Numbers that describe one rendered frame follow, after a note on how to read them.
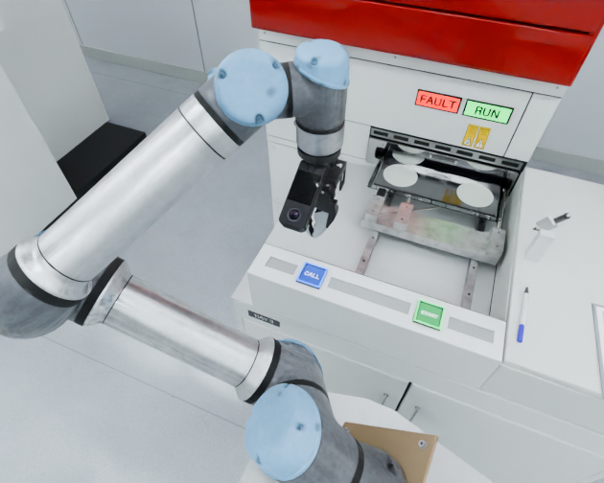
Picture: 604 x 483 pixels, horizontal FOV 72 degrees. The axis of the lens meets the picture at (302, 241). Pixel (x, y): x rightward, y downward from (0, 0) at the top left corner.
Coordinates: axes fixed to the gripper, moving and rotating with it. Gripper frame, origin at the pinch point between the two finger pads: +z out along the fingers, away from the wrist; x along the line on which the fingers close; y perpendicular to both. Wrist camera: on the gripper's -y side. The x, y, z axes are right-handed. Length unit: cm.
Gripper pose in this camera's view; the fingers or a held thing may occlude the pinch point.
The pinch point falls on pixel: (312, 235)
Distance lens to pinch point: 80.8
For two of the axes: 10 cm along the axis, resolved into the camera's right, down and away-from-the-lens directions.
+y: 3.8, -7.1, 6.0
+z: 0.0, 6.5, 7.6
